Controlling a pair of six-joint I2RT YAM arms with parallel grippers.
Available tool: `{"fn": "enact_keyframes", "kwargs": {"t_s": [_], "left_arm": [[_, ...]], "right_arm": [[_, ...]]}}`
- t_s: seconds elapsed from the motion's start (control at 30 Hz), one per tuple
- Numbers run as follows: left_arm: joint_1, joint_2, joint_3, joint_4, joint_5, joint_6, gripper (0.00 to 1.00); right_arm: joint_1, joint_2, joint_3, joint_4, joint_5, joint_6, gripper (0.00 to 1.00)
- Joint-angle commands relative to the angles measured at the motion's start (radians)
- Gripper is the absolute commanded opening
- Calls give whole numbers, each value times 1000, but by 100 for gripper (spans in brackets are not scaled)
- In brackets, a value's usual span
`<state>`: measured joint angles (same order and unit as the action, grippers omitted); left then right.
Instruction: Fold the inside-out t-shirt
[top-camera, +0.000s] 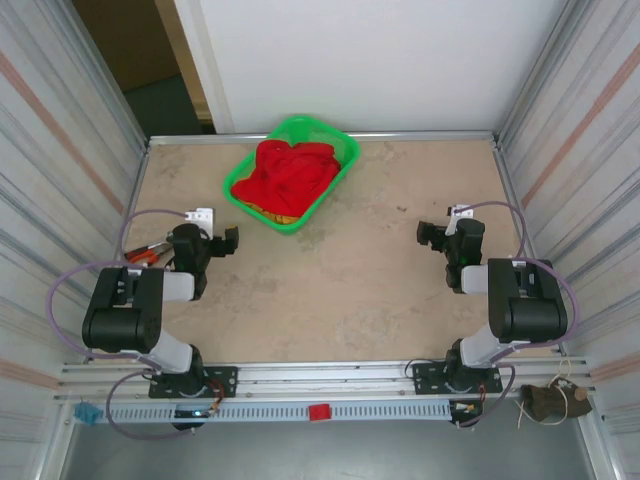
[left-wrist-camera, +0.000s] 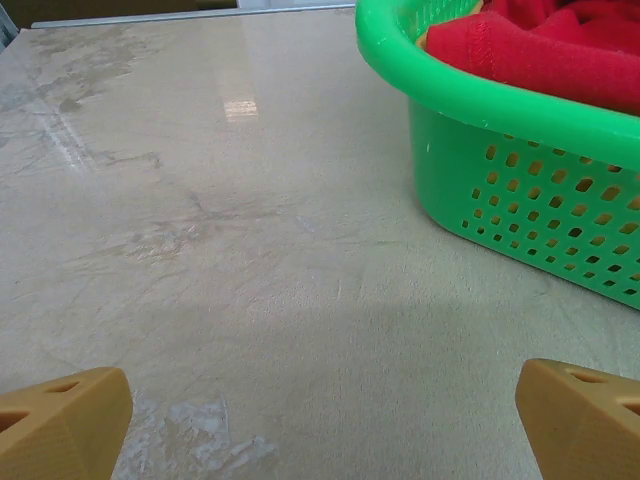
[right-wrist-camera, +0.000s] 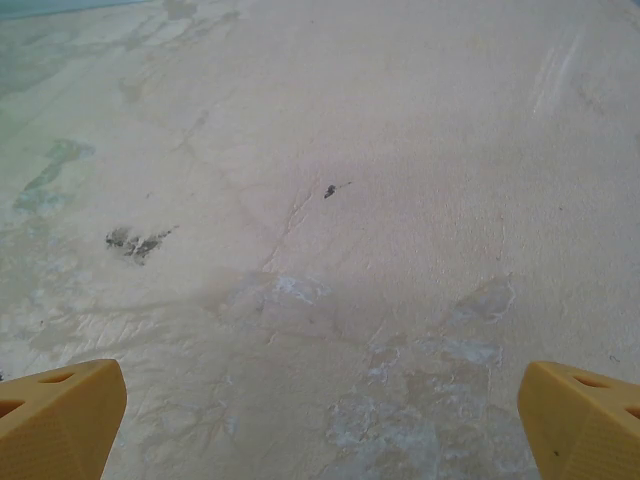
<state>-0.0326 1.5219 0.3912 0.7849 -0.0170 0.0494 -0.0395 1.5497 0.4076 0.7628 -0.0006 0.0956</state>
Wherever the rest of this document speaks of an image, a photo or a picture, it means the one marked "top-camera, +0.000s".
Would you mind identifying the mustard yellow cloth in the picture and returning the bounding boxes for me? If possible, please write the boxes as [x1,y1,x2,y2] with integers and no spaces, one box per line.
[239,198,304,225]

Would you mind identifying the red t-shirt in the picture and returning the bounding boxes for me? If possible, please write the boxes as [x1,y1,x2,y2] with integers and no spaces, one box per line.
[230,139,344,217]

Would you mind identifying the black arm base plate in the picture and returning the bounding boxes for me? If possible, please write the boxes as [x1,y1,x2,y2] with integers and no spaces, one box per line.
[412,360,503,396]
[148,366,238,400]

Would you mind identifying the white slotted cable duct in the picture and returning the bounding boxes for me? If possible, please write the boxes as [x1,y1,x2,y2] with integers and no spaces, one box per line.
[107,401,454,422]

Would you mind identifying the green plastic basket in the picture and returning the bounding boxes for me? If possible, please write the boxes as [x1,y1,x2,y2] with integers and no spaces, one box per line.
[221,114,362,234]

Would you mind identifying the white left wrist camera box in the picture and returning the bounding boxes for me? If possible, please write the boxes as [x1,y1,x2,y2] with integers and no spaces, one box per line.
[183,206,217,239]

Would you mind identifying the small black controller board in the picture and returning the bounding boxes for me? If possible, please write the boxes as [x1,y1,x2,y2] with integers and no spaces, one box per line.
[451,399,484,420]
[173,405,221,420]

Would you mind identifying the orange-handled pliers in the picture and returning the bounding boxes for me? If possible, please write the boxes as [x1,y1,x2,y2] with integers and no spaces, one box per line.
[123,239,174,265]

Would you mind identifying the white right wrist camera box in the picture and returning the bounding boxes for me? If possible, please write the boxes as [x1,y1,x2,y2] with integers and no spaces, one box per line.
[445,203,475,236]

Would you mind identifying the beige door frame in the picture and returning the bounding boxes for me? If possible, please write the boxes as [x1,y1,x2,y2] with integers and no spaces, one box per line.
[153,0,217,135]

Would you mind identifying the brown cloth bag with string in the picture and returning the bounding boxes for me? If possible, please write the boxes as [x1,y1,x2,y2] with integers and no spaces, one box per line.
[517,374,595,427]

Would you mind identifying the aluminium mounting rail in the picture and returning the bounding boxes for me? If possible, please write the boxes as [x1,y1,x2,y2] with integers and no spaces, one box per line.
[54,355,597,402]

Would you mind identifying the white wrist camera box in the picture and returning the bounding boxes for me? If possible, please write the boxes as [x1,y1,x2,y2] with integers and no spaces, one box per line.
[445,203,475,236]
[183,206,217,239]

